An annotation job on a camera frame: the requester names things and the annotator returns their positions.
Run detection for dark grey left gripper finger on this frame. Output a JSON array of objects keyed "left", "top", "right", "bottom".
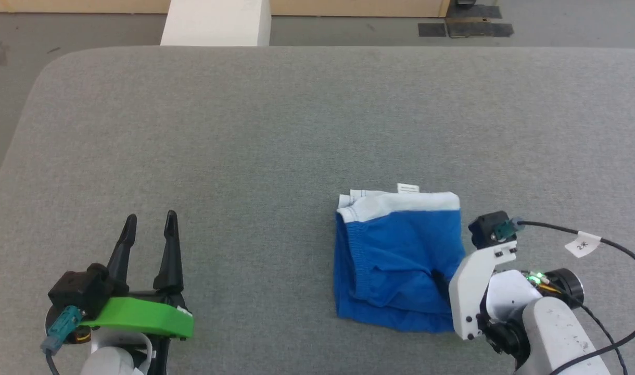
[
  {"left": 152, "top": 209, "right": 185, "bottom": 293},
  {"left": 106, "top": 213, "right": 138, "bottom": 286}
]

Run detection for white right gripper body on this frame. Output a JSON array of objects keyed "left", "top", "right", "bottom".
[{"left": 448, "top": 240, "right": 519, "bottom": 342}]

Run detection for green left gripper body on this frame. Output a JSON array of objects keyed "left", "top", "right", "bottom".
[{"left": 80, "top": 292, "right": 195, "bottom": 375}]

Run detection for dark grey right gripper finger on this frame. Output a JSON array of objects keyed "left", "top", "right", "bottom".
[{"left": 433, "top": 270, "right": 453, "bottom": 302}]

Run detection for blue shorts with white trim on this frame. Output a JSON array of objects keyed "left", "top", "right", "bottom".
[{"left": 334, "top": 183, "right": 467, "bottom": 334}]

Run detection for grey fabric sofa cushion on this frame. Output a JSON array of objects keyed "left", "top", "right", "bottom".
[{"left": 0, "top": 45, "right": 635, "bottom": 375}]

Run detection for white box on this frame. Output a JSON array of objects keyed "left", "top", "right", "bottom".
[{"left": 160, "top": 0, "right": 273, "bottom": 47}]

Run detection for large black floor tape patch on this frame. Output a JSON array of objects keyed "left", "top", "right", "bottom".
[{"left": 446, "top": 4, "right": 515, "bottom": 39}]

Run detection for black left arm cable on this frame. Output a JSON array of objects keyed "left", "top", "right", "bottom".
[{"left": 40, "top": 306, "right": 85, "bottom": 375}]

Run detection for white cable label tag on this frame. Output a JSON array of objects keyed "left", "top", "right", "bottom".
[{"left": 564, "top": 231, "right": 603, "bottom": 259}]

